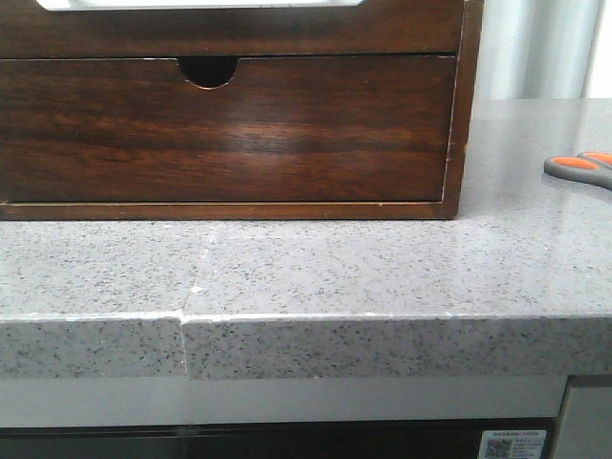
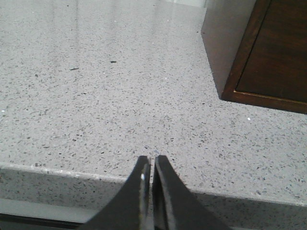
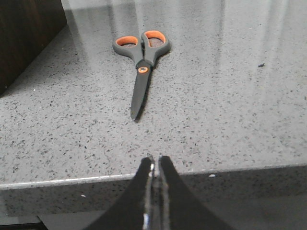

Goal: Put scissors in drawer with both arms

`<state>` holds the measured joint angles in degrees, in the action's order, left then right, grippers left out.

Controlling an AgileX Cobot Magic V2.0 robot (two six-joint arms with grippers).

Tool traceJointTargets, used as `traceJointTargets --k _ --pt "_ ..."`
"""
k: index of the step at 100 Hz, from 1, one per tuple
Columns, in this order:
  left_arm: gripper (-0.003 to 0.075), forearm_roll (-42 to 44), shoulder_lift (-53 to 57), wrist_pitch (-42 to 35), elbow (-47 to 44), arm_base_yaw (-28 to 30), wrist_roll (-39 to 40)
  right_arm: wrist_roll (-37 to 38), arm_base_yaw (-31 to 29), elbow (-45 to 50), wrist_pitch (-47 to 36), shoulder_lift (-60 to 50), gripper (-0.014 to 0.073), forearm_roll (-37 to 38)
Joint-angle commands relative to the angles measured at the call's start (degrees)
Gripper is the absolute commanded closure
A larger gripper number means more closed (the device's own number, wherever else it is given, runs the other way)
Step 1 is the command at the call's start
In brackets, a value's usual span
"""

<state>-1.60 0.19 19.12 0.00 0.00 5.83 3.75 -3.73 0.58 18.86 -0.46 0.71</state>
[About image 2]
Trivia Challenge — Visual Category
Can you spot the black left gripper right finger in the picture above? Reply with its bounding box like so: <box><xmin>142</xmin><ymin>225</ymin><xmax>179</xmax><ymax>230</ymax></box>
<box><xmin>153</xmin><ymin>155</ymin><xmax>230</xmax><ymax>230</ymax></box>

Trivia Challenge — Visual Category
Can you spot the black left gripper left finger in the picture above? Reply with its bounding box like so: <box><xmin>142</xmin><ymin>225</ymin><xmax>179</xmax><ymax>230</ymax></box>
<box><xmin>83</xmin><ymin>156</ymin><xmax>151</xmax><ymax>230</ymax></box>

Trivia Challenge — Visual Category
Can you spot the dark wooden drawer cabinet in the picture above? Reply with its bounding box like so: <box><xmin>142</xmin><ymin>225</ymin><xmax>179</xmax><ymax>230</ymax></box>
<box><xmin>201</xmin><ymin>0</ymin><xmax>307</xmax><ymax>114</ymax></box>

